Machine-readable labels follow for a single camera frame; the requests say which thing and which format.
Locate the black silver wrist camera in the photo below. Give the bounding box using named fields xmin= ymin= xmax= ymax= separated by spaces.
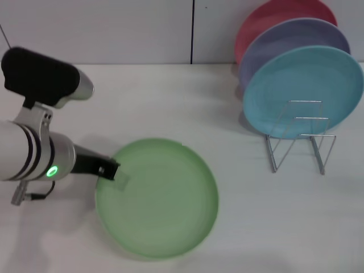
xmin=1 ymin=46 xmax=95 ymax=134

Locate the silver wire plate rack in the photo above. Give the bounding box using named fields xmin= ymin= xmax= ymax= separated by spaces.
xmin=264 ymin=100 xmax=337 ymax=175

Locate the pink round plate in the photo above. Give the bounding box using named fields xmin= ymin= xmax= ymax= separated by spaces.
xmin=234 ymin=0 xmax=338 ymax=67

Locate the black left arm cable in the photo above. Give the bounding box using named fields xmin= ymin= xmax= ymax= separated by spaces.
xmin=10 ymin=180 xmax=56 ymax=206

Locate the green round plate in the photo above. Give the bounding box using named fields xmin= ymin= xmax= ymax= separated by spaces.
xmin=95 ymin=138 xmax=220 ymax=261

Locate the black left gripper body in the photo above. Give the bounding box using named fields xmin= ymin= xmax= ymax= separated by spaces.
xmin=69 ymin=143 xmax=114 ymax=178

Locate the light blue round plate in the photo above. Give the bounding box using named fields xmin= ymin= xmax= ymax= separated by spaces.
xmin=242 ymin=45 xmax=364 ymax=140

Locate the purple round plate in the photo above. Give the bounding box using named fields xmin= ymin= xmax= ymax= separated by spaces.
xmin=238 ymin=17 xmax=351 ymax=91

